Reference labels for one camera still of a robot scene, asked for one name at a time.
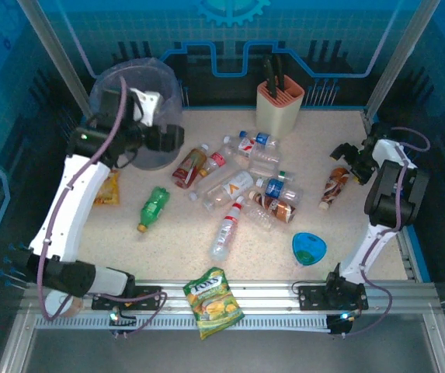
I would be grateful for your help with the amber tea bottle red label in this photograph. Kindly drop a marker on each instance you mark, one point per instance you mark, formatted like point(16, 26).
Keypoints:
point(187, 171)

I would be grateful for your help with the brown chocolate drink bottle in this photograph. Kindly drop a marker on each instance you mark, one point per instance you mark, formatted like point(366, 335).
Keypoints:
point(276, 206)
point(332, 186)

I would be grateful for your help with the clear bottle orange cap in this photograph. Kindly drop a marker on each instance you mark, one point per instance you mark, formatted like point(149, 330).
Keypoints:
point(216, 160)

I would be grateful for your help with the plain clear bottle white cap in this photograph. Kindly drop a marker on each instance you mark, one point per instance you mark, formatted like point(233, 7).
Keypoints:
point(202, 190)

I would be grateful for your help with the clear bottle green cap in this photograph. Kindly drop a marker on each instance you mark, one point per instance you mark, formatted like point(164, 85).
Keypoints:
point(286, 176)

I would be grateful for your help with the green plastic bottle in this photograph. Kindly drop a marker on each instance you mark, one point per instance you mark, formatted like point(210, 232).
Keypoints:
point(152, 208)

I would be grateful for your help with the clear bottle red white label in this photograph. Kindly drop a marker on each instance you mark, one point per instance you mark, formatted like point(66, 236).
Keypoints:
point(245, 145)

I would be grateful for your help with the clear bottle blue label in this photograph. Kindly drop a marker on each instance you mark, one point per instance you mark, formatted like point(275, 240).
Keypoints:
point(278, 189)
point(263, 138)

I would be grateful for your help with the large clear bottle orange logo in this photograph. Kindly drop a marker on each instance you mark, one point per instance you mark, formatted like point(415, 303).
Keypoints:
point(231, 188)

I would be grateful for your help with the tall clear bottle red label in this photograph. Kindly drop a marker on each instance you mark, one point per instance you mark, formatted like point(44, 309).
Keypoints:
point(224, 233)

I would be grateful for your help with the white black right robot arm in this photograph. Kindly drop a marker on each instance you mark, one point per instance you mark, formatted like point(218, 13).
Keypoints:
point(395, 194)

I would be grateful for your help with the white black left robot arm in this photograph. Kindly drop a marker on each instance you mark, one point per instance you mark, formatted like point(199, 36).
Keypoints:
point(78, 194)

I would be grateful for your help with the grey bin with plastic liner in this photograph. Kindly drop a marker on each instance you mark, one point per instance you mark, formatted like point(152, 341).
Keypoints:
point(160, 159)

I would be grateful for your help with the yellow snack packet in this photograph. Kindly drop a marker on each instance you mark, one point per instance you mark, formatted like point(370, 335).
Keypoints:
point(109, 192)

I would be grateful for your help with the beige knife block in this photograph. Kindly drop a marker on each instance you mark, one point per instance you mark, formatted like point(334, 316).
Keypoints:
point(278, 112)

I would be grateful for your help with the blue triangular plastic container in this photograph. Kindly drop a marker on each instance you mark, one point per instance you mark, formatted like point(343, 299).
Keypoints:
point(309, 248)

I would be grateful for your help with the green candy bag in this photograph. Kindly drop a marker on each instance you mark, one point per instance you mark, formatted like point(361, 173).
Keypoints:
point(212, 303)

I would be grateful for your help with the slotted aluminium strip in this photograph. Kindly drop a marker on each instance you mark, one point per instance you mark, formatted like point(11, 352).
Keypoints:
point(268, 323)

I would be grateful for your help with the aluminium frame post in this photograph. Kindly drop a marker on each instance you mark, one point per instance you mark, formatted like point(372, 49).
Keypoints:
point(404, 50)
point(51, 50)

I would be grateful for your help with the aluminium frame rail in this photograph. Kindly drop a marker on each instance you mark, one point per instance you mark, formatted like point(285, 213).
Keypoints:
point(265, 295)

